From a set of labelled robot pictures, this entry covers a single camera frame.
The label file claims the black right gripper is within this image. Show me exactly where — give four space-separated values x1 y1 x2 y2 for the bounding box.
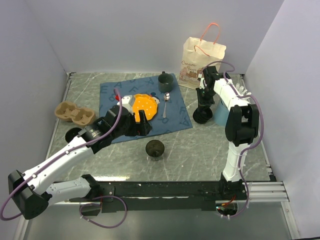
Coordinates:
195 87 216 112

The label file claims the dark translucent coffee cup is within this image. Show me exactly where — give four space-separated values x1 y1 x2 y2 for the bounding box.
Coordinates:
145 139 165 161

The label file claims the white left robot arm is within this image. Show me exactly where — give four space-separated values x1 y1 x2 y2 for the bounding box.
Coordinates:
8 95 152 220

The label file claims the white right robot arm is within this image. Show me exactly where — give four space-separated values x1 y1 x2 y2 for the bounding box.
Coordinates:
192 66 260 200

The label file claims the light blue straw cup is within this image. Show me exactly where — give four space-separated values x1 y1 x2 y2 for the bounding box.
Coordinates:
213 100 229 127

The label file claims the orange dotted plate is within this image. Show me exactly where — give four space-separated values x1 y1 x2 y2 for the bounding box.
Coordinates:
132 94 158 123

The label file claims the blue letter placemat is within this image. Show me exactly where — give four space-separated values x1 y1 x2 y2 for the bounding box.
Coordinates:
99 73 193 137

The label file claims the bear figure coaster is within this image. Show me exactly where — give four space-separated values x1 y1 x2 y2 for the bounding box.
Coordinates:
150 92 160 105

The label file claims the white wrapped straw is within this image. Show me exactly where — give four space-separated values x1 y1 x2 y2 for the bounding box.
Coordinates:
235 83 248 95
239 92 252 99

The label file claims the silver spoon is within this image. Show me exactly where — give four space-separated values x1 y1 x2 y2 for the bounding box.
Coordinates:
162 92 170 119

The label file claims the dark green mug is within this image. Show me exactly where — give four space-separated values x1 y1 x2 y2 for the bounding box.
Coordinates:
157 71 174 93

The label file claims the cream paper gift bag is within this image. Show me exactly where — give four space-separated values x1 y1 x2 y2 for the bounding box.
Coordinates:
177 22 227 89

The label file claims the brown cardboard cup carrier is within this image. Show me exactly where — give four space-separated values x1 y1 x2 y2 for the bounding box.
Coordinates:
54 101 96 127

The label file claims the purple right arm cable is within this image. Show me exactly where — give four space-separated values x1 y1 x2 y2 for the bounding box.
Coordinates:
199 60 265 216

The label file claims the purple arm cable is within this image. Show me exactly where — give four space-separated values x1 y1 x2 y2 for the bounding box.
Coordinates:
0 87 123 221
199 60 265 216

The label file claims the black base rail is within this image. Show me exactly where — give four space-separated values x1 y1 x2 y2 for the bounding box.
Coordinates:
68 180 248 214

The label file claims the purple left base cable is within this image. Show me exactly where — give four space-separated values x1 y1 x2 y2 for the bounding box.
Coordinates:
79 195 128 229

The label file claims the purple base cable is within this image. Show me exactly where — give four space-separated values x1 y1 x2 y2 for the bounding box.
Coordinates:
219 187 251 221
79 195 128 229

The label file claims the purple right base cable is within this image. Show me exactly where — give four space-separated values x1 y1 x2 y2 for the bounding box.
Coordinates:
219 187 251 221

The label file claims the aluminium frame rail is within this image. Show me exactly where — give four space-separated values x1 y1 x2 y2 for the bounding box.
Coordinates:
248 182 289 203

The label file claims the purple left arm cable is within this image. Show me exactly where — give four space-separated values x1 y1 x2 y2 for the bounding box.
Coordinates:
0 87 123 221

